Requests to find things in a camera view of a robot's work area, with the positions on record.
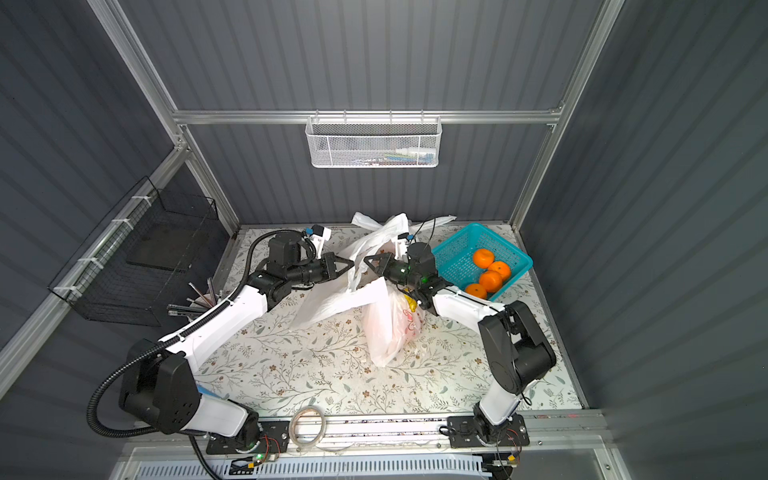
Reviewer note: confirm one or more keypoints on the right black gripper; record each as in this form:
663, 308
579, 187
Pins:
387, 267

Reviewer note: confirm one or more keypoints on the cartoon printed plastic bag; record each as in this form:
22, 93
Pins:
432, 225

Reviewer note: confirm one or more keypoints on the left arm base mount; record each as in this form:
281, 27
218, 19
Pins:
256, 437

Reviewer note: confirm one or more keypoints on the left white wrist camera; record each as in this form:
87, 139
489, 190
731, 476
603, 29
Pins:
318, 236

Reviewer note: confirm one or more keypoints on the teal plastic basket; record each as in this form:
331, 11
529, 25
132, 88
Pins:
454, 257

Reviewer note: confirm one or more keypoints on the black wire wall basket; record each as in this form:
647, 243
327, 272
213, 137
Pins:
162, 240

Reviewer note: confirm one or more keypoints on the orange mandarin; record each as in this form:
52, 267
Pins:
483, 258
502, 268
477, 290
491, 281

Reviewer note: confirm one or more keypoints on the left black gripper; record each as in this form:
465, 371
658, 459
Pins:
325, 268

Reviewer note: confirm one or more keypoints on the orange mandarin top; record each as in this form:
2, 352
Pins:
483, 258

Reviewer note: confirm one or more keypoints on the orange mandarin right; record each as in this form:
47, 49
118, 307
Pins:
502, 268

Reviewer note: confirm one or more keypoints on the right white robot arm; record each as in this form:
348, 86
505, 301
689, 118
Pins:
517, 351

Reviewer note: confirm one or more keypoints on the clear plastic bag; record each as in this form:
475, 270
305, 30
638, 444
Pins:
391, 321

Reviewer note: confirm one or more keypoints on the white plastic bag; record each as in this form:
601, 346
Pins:
339, 295

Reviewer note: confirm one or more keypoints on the orange mandarin centre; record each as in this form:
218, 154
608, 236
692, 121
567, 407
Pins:
491, 281

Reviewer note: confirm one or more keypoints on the white wire wall basket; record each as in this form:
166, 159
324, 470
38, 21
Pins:
391, 141

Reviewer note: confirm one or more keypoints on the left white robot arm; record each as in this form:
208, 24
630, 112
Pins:
158, 386

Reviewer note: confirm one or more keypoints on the orange mandarin front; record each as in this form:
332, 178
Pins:
477, 290

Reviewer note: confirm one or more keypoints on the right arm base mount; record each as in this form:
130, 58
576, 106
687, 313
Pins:
465, 432

